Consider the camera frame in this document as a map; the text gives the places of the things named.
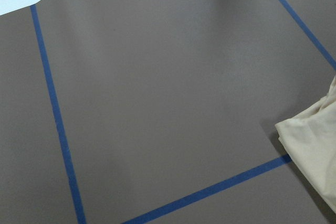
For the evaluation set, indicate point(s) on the beige long-sleeve printed shirt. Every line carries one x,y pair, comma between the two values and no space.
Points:
309,139

